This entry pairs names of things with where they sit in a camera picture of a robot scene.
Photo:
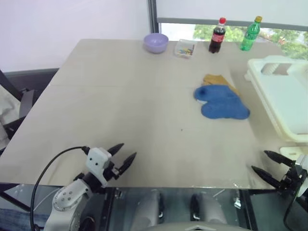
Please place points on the cola bottle red cap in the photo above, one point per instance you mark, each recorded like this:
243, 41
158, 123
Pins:
216, 41

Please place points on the green soda bottle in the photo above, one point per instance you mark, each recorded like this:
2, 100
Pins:
249, 36

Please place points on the silver robot torso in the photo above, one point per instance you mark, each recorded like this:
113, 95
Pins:
195, 227

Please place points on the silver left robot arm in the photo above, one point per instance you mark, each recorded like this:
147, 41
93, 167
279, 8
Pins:
69, 196

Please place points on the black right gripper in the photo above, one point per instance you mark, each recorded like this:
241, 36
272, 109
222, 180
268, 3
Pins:
293, 176

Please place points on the blue denim fabric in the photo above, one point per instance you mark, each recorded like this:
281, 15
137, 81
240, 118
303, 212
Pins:
14, 220

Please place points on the purple plastic bowl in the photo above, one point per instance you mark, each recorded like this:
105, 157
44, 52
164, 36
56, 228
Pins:
156, 44

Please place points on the white plastic lid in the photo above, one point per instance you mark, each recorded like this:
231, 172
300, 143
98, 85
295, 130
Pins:
288, 150

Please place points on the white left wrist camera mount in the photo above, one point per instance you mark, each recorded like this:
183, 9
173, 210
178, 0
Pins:
96, 162

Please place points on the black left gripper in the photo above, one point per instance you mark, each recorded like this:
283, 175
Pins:
112, 172

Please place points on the yellow cloth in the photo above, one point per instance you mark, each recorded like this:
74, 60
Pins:
214, 79

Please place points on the white roller blind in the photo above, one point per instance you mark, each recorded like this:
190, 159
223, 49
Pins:
228, 9

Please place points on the white fabric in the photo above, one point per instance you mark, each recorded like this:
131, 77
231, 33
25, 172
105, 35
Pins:
7, 113

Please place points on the black chair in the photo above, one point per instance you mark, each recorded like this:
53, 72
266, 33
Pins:
25, 98

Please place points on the grey window frame post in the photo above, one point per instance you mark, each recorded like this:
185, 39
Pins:
152, 16

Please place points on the white plastic dish rack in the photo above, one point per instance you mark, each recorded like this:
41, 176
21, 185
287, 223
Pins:
276, 96

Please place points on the clear plastic box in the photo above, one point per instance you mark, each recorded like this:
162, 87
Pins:
185, 49

